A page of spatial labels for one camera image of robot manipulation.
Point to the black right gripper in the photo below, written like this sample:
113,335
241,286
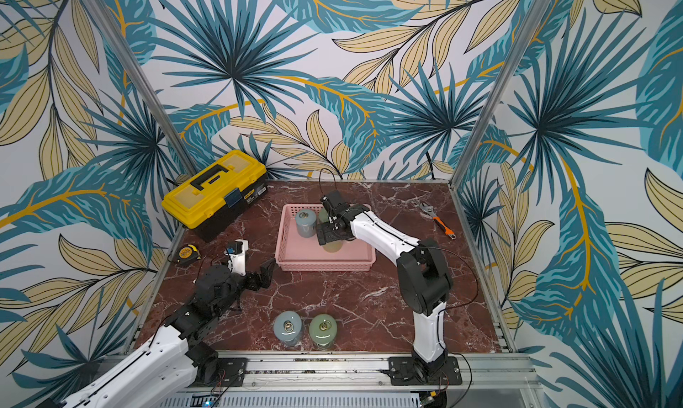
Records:
331,230

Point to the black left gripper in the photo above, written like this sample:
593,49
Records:
266,277

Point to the yellow-green front tea canister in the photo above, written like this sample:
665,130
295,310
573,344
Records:
333,247

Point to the pink perforated plastic basket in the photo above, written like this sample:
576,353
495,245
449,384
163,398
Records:
294,253

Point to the blue front tea canister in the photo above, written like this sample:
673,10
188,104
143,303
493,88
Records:
288,328

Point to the blue tea canister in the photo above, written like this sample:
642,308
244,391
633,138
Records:
288,328
306,222

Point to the dark green front tea canister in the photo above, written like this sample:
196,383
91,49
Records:
323,331

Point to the dark green tea canister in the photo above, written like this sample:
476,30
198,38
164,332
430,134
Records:
323,331
323,216

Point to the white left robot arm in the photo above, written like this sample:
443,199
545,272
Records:
176,356

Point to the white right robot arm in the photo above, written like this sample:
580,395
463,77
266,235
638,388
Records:
425,283

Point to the dark green rear tea canister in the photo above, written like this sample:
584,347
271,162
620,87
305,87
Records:
323,216

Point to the blue rear tea canister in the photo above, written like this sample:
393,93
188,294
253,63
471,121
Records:
306,222

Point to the yellow black tape measure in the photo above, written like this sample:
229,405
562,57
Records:
185,256

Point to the yellow black toolbox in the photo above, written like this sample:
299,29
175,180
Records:
212,200

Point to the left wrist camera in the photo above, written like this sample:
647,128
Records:
237,255

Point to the orange handled adjustable wrench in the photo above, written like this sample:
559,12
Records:
430,212

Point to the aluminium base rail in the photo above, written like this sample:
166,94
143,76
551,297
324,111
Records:
484,376

